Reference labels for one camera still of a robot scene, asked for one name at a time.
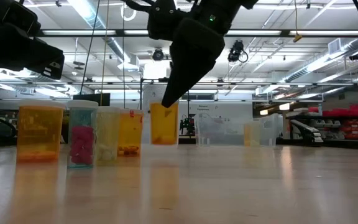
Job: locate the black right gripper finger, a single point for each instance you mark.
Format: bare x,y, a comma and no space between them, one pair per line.
194,56

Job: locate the small orange pill bottle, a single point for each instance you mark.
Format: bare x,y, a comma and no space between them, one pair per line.
164,127

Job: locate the large orange bottle red mark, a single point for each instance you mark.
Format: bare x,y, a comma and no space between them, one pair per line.
132,130

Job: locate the clear blue bottle pink pills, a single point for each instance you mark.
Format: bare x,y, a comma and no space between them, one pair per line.
82,140

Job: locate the pale yellow bottle white pills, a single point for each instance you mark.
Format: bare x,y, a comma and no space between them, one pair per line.
107,133

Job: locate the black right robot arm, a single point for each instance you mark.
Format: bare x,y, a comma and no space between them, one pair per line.
225,12

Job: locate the long white light bar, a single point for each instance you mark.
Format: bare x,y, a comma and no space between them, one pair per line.
79,32
326,32
137,32
253,32

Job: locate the white cabinet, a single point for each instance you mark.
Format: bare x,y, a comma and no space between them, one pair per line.
152,93

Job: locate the small black red machine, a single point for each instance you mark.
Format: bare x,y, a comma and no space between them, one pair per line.
186,126

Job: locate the green potted succulent plant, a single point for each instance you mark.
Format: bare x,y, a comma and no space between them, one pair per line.
65,124

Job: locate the black monitor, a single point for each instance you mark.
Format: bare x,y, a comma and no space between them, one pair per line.
99,99

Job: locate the black device white stripe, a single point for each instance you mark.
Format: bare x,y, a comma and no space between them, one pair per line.
306,132

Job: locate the grey ceiling air vent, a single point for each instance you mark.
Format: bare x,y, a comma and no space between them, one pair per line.
337,46

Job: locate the black ceiling device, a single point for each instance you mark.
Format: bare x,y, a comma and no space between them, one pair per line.
356,56

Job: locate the shelf with red bins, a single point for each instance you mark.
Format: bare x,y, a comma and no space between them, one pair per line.
353,124

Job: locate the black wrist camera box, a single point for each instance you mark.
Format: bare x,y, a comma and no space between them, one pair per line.
20,18

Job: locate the round black overhead camera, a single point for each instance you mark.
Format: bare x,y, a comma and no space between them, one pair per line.
158,54

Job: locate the black aluminium station frame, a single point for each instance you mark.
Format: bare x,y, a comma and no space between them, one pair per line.
120,32

